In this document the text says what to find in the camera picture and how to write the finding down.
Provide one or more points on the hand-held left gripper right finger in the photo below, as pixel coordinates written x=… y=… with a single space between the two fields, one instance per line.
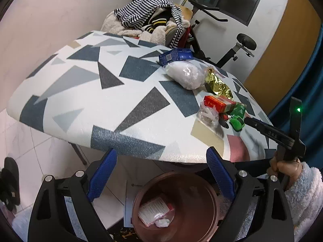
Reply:
x=219 y=171

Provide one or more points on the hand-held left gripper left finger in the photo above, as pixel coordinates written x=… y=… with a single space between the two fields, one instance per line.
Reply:
x=103 y=176

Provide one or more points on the red cigarette box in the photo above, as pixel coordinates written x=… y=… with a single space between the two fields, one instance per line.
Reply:
x=217 y=103

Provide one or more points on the white plastic bag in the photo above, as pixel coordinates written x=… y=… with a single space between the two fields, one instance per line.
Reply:
x=184 y=74

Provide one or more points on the beige fleece garment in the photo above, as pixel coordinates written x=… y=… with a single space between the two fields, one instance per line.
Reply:
x=118 y=27

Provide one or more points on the red cloth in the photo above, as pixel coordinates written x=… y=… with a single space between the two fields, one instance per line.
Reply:
x=188 y=34

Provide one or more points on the small green object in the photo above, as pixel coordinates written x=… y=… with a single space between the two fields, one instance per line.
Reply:
x=237 y=124

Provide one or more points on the white flat box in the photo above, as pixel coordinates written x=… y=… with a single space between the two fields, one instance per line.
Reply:
x=130 y=194

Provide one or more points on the black slipper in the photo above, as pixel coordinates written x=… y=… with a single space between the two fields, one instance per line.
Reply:
x=10 y=196
x=12 y=169

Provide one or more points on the orange wooden door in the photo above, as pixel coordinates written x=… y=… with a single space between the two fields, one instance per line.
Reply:
x=285 y=55

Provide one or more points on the gold foil wrapper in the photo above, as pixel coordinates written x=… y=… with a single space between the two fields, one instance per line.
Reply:
x=218 y=85

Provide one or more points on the blue printed box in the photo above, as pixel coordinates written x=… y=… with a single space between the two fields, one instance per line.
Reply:
x=176 y=55

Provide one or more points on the dark window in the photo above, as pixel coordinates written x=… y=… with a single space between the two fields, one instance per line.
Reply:
x=239 y=0

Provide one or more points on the blue curtain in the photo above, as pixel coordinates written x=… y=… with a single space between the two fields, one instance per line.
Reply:
x=313 y=80

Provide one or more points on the green packet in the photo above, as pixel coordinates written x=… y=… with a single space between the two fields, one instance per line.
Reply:
x=238 y=109

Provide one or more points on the red and white pack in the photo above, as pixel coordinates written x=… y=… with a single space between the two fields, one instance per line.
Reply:
x=152 y=209

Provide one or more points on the small red object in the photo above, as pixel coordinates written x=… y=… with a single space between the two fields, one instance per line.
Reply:
x=223 y=117

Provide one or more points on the white tissue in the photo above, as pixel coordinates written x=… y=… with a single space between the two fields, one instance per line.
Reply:
x=162 y=223

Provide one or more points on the black garment yellow white stripes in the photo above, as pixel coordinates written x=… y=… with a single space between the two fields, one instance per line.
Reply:
x=156 y=21

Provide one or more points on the geometric patterned tablecloth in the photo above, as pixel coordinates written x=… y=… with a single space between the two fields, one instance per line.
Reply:
x=88 y=105

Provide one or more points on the black exercise bike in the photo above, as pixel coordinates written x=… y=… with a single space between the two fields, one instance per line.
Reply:
x=246 y=40

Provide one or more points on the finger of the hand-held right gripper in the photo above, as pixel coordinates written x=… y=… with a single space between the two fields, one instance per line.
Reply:
x=262 y=128

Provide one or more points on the tan board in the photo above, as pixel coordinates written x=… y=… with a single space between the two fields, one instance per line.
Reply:
x=184 y=11

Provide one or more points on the person's right hand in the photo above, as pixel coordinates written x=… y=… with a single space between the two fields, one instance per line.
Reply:
x=285 y=167

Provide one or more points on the person's right forearm fluffy sleeve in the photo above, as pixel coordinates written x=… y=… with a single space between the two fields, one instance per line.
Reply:
x=302 y=199

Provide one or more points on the brown trash bin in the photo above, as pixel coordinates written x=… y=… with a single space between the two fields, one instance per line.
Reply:
x=186 y=201

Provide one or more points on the black white striped shirt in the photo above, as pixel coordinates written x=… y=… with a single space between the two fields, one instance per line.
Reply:
x=141 y=7

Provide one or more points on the clear plastic wrapper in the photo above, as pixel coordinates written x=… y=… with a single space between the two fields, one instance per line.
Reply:
x=209 y=116

